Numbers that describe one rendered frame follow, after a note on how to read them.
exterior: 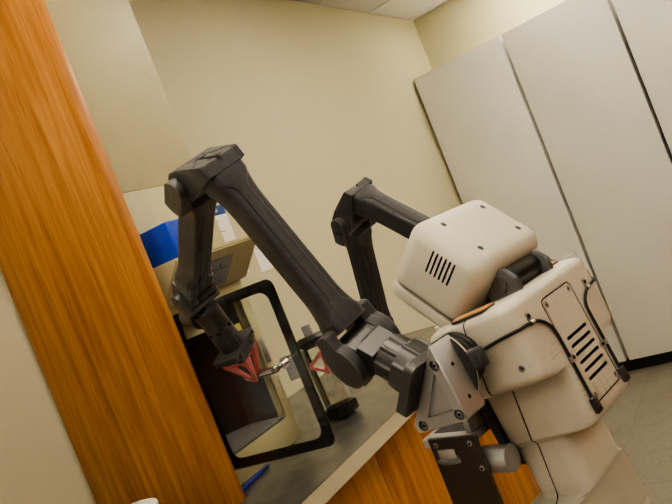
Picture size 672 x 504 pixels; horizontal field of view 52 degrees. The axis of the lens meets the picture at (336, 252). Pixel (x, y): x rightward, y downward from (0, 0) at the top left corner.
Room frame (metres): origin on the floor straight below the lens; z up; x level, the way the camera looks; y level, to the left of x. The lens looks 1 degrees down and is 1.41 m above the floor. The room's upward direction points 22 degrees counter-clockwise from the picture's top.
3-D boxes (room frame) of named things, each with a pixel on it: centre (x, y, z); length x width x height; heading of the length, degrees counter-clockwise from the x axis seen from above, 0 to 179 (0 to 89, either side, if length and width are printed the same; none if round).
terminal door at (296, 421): (1.60, 0.29, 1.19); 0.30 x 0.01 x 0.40; 64
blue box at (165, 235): (1.69, 0.36, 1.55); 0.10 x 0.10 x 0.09; 57
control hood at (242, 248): (1.77, 0.31, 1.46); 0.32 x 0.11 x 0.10; 147
